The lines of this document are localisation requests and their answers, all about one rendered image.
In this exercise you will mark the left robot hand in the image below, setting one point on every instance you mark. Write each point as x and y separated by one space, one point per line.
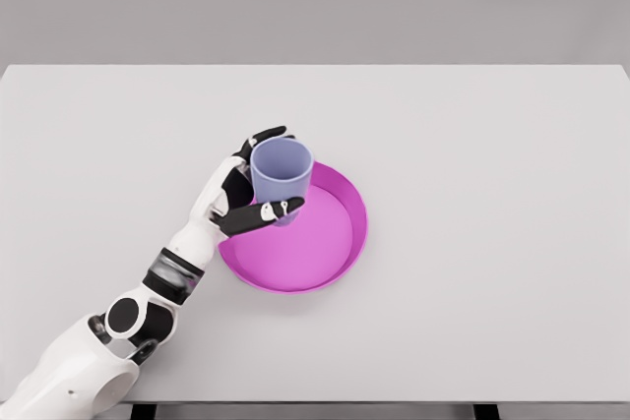
209 198

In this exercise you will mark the lavender blue cup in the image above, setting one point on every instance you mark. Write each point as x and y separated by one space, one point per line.
280 171

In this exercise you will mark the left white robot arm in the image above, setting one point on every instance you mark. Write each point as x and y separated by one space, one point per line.
74 366

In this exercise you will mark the magenta round plate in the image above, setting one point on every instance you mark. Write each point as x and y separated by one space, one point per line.
300 250

